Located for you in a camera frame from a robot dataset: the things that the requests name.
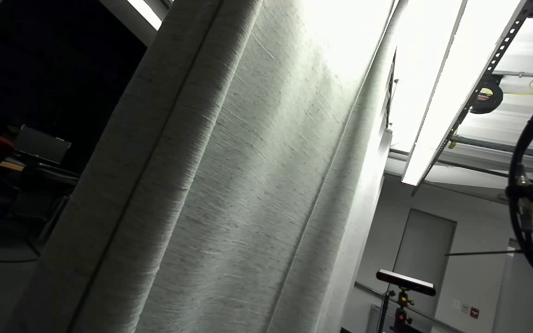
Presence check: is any grey fabric curtain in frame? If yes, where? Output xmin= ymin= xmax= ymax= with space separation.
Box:
xmin=3 ymin=0 xmax=399 ymax=333

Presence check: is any grey door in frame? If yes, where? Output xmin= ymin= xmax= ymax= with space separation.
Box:
xmin=393 ymin=209 xmax=454 ymax=333

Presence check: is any ceiling light panel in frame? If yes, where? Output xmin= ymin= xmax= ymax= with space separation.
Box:
xmin=390 ymin=0 xmax=523 ymax=187

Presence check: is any black stereo camera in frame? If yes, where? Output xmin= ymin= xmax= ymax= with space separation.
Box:
xmin=375 ymin=270 xmax=436 ymax=296

